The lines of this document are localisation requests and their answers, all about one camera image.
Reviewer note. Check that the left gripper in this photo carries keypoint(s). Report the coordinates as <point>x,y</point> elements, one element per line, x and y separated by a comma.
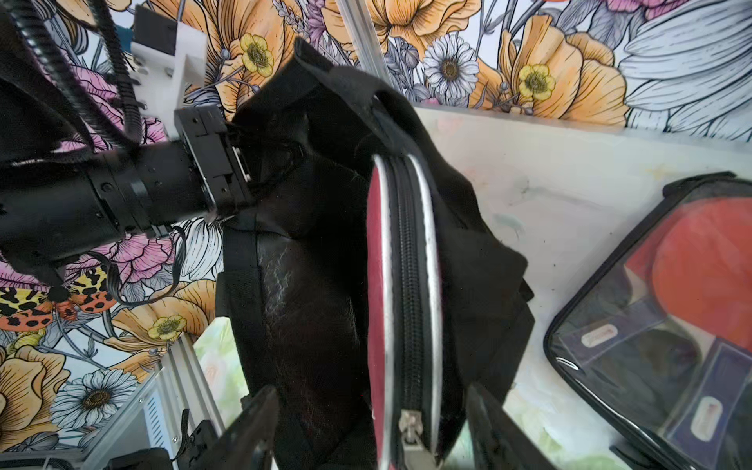
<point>225,179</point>

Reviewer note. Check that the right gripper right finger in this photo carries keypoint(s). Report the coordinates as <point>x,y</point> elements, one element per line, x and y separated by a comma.
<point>497,442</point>

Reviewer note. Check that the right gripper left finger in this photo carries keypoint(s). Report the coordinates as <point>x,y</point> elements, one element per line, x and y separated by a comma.
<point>249,441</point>

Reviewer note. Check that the black canvas bag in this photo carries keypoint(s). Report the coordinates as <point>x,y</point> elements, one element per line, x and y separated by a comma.
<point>295,283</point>

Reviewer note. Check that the red ping pong paddle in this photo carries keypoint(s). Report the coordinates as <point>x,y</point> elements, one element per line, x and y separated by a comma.
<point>658,340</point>

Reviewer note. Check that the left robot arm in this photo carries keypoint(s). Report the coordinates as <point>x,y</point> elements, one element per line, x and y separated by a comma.
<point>57,208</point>

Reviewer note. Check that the aluminium front rail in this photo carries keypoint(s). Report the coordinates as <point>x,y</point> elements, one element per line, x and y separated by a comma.
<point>173,402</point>

